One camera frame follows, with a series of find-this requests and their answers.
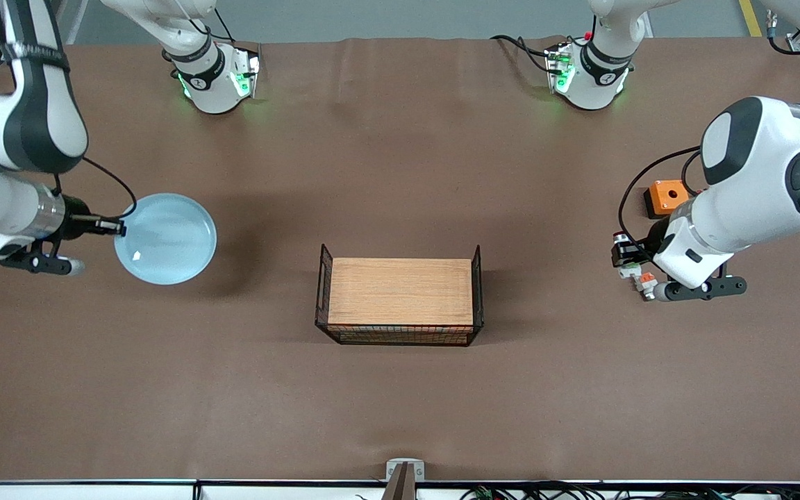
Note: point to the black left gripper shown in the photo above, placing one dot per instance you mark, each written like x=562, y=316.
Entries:
x=654, y=244

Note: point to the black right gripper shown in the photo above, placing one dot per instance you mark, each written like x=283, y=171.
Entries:
x=77, y=219

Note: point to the light blue round plate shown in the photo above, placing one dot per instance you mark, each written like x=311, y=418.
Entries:
x=167, y=239

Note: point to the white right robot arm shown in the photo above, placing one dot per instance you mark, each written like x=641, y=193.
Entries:
x=25, y=104

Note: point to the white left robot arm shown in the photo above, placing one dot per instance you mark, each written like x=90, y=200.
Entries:
x=768, y=180

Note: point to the button with orange contact block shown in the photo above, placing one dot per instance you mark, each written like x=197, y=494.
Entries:
x=646, y=280

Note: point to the orange button box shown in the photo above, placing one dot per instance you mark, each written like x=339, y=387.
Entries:
x=665, y=196

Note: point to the grey connector box green light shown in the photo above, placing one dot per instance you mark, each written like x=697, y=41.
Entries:
x=244, y=73
x=558, y=69

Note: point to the wooden board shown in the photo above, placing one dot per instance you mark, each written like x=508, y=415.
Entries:
x=400, y=292

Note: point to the brown table cover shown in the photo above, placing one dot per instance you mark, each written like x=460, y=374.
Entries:
x=400, y=403

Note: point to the grey metal bracket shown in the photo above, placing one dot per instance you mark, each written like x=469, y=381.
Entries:
x=392, y=472

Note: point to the dark camera mount post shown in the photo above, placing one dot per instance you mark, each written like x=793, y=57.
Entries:
x=400, y=487

